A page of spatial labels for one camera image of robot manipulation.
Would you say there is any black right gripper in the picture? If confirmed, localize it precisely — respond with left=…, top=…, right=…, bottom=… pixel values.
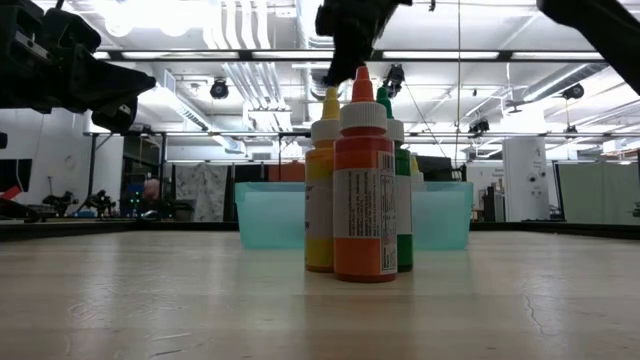
left=314, top=0, right=414, bottom=89

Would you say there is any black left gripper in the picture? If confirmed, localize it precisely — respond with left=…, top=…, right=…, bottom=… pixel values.
left=19, top=44, right=157, bottom=134

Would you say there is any large orange food coloring bottle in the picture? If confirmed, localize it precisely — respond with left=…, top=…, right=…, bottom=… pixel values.
left=332, top=65, right=400, bottom=284

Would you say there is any large green food coloring bottle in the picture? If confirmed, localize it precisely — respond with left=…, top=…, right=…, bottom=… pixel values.
left=375, top=85, right=415, bottom=274

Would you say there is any black metal rack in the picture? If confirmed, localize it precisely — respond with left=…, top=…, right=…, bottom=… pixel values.
left=119, top=132, right=169, bottom=221

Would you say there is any person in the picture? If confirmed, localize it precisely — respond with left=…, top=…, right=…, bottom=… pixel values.
left=141, top=175, right=164, bottom=221

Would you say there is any grey patterned curtain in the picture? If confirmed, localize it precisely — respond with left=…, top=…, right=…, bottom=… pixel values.
left=174, top=163, right=229, bottom=223

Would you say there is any orange panel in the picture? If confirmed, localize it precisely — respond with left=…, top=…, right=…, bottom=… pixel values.
left=268, top=162, right=307, bottom=184

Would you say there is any dark monitor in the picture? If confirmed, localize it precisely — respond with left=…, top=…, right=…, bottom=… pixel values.
left=419, top=155, right=454, bottom=182

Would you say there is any black-framed LED light bar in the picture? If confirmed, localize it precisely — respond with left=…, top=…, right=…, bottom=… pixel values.
left=92, top=48, right=606, bottom=63

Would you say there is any translucent teal plastic tray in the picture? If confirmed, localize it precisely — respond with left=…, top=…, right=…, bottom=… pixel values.
left=234, top=180, right=475, bottom=251

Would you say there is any white round column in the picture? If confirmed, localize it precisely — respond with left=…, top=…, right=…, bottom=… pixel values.
left=501, top=137, right=550, bottom=224

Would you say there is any green partition panel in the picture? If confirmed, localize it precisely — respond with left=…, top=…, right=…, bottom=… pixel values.
left=554, top=162, right=640, bottom=225

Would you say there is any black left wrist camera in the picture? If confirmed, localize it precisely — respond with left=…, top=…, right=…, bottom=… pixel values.
left=42, top=7, right=104, bottom=51

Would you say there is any thin hanging cable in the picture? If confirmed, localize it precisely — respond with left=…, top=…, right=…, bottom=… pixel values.
left=453, top=0, right=464, bottom=169

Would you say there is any black wall monitor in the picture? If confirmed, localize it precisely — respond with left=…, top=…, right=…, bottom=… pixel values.
left=0, top=158, right=34, bottom=194

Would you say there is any black aluminium rig frame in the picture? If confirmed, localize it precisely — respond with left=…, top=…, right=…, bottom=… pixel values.
left=0, top=218, right=640, bottom=242

